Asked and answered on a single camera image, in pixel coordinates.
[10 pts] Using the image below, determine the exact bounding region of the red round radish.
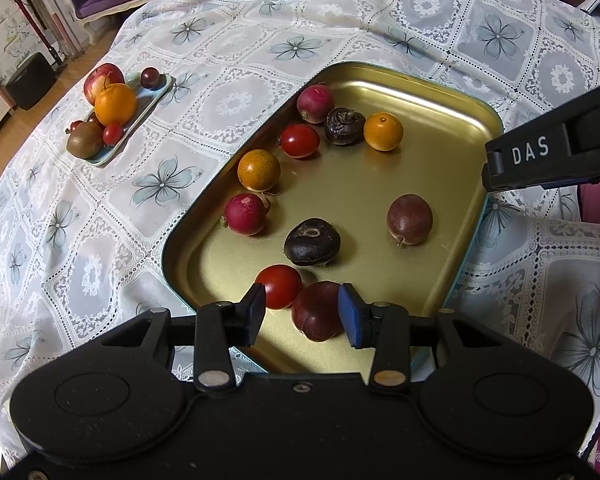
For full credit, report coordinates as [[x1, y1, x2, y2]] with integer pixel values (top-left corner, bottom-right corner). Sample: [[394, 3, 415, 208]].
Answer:
[[222, 193, 272, 235], [296, 84, 335, 124]]

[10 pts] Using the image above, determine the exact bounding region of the red stick vacuum cleaner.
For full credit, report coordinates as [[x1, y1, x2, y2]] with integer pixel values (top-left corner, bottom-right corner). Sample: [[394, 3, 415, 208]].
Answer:
[[0, 0, 67, 70]]

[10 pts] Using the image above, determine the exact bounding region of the large orange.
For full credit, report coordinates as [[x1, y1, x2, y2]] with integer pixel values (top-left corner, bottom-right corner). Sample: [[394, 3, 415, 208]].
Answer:
[[94, 83, 137, 127]]

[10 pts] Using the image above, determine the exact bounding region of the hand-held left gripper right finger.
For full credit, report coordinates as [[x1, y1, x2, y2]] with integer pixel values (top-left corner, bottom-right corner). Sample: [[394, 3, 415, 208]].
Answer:
[[337, 282, 536, 394]]

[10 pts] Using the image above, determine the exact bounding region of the red apple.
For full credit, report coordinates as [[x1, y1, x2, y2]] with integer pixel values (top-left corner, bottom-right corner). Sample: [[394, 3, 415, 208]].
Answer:
[[83, 63, 126, 106]]

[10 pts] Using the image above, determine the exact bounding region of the white lace floral tablecloth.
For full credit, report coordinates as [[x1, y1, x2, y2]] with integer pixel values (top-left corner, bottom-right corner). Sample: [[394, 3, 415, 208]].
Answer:
[[0, 0, 600, 471]]

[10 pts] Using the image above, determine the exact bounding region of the purple brown passion fruit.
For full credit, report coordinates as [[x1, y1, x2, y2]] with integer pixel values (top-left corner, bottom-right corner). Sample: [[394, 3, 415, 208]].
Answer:
[[386, 194, 434, 247]]

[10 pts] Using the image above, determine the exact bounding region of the pale green rectangular plate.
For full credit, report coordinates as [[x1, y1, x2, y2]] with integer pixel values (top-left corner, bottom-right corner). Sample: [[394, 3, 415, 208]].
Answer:
[[67, 72, 177, 167]]

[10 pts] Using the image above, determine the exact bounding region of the white cartoon printed cabinet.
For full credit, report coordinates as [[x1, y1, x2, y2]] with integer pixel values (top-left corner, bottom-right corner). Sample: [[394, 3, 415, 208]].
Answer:
[[0, 0, 46, 86]]

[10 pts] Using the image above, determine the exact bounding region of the gold metal tin tray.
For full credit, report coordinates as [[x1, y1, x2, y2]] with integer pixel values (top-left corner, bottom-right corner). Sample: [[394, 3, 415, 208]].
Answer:
[[162, 61, 505, 375]]

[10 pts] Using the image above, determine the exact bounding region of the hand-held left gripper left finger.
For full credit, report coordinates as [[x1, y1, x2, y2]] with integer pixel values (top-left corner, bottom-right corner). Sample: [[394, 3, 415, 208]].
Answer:
[[100, 282, 267, 393]]

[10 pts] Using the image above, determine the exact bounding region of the small orange kumquat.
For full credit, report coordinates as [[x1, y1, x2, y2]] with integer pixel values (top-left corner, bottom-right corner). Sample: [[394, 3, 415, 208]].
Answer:
[[237, 149, 281, 193], [363, 112, 404, 152]]

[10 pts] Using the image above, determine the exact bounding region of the black stool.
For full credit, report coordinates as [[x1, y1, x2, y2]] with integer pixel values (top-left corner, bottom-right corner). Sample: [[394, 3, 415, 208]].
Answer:
[[5, 52, 57, 111]]

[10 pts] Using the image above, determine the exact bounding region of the dark brown water chestnut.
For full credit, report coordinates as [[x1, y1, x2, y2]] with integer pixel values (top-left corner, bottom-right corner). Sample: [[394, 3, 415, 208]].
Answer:
[[323, 107, 366, 147], [283, 218, 342, 267]]

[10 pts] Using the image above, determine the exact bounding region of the brown kiwi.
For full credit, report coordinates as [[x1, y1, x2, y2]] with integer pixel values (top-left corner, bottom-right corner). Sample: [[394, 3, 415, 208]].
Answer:
[[66, 121, 104, 158]]

